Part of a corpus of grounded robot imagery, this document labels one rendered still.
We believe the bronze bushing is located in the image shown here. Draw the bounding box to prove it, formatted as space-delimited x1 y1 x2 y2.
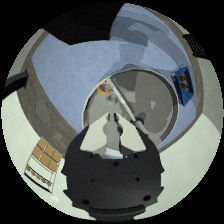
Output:
97 82 111 96
181 82 188 90
178 74 186 82

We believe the blue crate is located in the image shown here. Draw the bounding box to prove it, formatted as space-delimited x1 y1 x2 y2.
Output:
170 66 194 107

